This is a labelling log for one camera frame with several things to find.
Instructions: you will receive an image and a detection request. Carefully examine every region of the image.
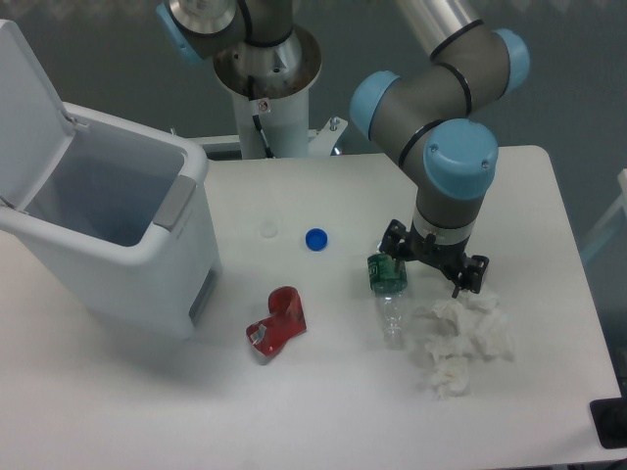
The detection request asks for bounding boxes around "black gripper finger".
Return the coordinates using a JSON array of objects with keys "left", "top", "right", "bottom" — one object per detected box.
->
[
  {"left": 379, "top": 219, "right": 408, "bottom": 272},
  {"left": 452, "top": 255, "right": 490, "bottom": 299}
]

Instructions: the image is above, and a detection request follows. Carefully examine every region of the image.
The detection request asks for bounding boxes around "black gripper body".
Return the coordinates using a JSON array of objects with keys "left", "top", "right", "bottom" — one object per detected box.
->
[{"left": 395, "top": 229, "right": 468, "bottom": 282}]

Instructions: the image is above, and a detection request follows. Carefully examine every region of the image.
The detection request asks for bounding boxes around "clear bottle green label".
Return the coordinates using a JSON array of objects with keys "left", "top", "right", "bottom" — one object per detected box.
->
[{"left": 366, "top": 252, "right": 408, "bottom": 351}]

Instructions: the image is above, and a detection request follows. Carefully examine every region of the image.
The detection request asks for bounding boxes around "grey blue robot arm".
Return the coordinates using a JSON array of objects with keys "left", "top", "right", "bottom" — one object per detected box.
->
[{"left": 157, "top": 1, "right": 530, "bottom": 293}]

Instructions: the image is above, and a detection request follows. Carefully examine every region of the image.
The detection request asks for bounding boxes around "blue bottle cap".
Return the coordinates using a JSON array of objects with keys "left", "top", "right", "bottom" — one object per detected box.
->
[{"left": 305, "top": 227, "right": 328, "bottom": 252}]

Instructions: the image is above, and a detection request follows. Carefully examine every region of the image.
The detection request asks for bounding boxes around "white bottle cap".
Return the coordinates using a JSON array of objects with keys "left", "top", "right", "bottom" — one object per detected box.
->
[{"left": 259, "top": 220, "right": 278, "bottom": 239}]

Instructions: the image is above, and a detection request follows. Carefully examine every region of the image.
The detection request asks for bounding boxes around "crumpled white tissue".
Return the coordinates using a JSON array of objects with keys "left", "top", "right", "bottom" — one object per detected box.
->
[{"left": 410, "top": 289, "right": 515, "bottom": 400}]

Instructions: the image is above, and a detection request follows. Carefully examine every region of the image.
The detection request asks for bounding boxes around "crushed red can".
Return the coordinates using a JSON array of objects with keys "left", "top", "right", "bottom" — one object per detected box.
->
[{"left": 246, "top": 286, "right": 307, "bottom": 364}]

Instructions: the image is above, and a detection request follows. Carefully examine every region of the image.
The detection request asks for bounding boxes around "black device at edge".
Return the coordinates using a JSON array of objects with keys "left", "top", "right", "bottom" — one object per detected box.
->
[{"left": 590, "top": 398, "right": 626, "bottom": 449}]

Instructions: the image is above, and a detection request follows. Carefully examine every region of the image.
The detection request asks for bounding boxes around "white trash bin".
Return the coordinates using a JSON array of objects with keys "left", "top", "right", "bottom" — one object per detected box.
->
[{"left": 1, "top": 20, "right": 219, "bottom": 339}]

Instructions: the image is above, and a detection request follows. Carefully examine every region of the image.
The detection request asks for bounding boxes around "white frame at right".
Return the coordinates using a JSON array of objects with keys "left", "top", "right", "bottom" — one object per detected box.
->
[{"left": 579, "top": 168, "right": 626, "bottom": 266}]

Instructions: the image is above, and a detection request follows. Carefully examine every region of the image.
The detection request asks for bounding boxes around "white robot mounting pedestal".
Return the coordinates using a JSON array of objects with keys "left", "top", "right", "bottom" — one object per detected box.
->
[{"left": 214, "top": 25, "right": 348, "bottom": 160}]

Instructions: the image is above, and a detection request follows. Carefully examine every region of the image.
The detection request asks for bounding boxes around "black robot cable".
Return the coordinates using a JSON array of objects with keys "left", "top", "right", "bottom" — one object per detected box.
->
[{"left": 247, "top": 75, "right": 275, "bottom": 159}]

